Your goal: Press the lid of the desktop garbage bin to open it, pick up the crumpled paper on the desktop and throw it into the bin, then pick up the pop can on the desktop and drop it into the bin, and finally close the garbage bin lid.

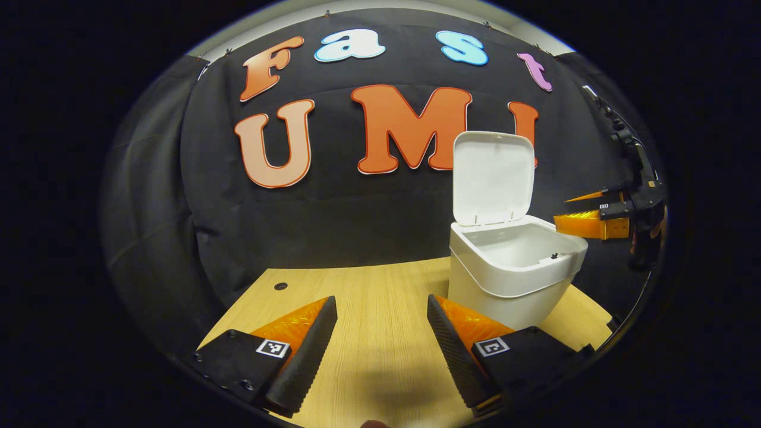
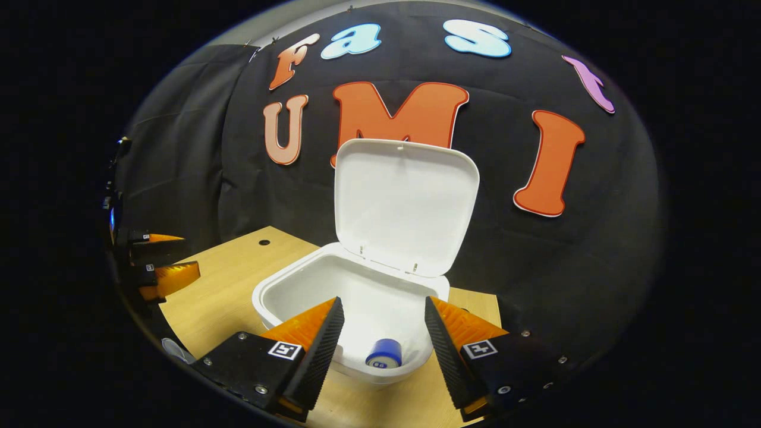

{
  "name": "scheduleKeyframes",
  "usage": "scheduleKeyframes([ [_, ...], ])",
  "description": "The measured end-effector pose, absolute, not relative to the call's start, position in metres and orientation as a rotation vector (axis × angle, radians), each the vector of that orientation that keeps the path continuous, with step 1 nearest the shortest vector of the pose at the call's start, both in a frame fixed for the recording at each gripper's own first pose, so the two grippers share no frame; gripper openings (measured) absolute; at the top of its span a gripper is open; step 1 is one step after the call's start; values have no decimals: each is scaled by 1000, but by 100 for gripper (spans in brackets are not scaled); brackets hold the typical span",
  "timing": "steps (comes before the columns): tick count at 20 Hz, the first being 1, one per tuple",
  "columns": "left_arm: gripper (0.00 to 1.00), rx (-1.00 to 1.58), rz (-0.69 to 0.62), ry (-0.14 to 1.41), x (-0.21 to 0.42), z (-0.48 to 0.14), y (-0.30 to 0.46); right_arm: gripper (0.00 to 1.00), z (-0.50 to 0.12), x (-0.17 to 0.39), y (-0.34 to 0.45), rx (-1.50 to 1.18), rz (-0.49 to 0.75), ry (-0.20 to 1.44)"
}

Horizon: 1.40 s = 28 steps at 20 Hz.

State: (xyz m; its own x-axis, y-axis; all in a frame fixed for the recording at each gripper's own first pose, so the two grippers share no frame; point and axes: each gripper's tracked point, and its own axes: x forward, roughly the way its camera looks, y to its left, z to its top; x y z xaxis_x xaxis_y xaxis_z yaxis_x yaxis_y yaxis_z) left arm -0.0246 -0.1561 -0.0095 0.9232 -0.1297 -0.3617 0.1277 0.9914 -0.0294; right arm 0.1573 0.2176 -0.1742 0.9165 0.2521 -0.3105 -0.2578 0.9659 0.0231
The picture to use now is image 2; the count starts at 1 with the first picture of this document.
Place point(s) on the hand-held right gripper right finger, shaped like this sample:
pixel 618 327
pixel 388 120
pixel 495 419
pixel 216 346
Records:
pixel 449 356

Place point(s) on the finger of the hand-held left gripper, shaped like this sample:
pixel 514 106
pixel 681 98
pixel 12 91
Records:
pixel 175 276
pixel 160 239

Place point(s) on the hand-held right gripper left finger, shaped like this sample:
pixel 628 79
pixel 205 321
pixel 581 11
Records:
pixel 324 351

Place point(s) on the blue pop can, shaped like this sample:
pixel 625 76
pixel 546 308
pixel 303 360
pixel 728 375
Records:
pixel 384 353

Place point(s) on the white desktop garbage bin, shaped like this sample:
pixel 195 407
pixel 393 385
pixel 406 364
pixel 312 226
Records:
pixel 404 202

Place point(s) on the wooden desktop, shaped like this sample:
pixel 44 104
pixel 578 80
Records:
pixel 220 297

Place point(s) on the black backdrop cloth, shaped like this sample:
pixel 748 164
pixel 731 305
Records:
pixel 594 267

